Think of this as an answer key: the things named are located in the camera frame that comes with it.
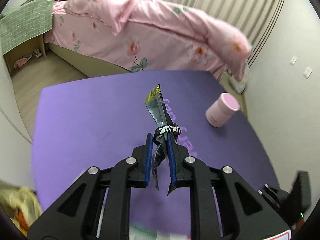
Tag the bed with pink sheet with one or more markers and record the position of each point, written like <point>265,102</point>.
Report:
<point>138,47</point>

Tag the green checkered cloth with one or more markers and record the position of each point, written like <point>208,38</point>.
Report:
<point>31,19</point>

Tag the yellow trash bag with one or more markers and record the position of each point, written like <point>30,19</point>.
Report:
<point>21,205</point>

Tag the pink cylindrical jar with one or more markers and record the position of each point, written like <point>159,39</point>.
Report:
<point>222,110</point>

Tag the white wall socket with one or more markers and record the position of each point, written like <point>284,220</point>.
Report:
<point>307,72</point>

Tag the white wall switch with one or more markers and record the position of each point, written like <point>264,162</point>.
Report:
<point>293,60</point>

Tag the pink slippers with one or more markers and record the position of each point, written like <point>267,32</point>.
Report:
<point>24,59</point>

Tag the silver yellow wrapper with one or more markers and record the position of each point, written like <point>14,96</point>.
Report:
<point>164,136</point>

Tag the wooden bedside shelf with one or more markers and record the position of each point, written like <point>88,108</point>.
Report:
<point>24,49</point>

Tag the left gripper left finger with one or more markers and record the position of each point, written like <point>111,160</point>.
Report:
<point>97,204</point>

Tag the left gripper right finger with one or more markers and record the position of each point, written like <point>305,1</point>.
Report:
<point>222,204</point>

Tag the purple mat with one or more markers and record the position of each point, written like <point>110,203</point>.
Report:
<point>99,121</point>

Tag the pink floral duvet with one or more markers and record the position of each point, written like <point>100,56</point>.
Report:
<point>225,40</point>

